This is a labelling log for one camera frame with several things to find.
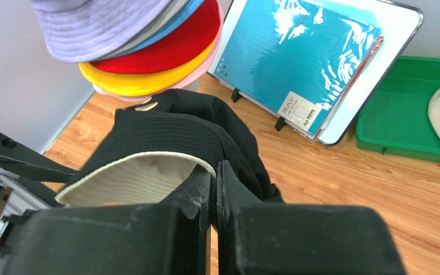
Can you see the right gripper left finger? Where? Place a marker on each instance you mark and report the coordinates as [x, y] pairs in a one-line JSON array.
[[169, 237]]

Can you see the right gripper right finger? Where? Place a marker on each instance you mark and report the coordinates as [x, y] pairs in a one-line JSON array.
[[257, 237]]

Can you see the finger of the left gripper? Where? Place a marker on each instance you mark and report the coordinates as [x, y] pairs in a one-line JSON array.
[[29, 164]]

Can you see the black hat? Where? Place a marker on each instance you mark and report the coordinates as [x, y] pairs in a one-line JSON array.
[[153, 147]]

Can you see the pink bucket hat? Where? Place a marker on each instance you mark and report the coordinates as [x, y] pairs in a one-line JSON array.
[[174, 58]]

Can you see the yellow bucket hat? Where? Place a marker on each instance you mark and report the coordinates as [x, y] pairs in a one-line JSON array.
[[133, 85]]

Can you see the lavender hat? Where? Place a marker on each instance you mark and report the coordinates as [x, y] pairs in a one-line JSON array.
[[82, 31]]

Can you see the red hat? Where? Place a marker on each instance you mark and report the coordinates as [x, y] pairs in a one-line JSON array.
[[183, 44]]

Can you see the grey hat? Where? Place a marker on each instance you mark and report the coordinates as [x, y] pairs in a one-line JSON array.
[[171, 10]]

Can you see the blue hat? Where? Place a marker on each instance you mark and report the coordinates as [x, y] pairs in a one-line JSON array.
[[180, 18]]

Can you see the teal fabric in plastic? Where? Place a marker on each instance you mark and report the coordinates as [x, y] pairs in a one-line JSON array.
[[297, 58]]

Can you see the green plastic bin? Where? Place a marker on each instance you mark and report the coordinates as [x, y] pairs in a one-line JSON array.
[[395, 120]]

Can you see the white tablet board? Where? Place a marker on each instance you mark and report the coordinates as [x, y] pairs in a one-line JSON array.
[[398, 23]]

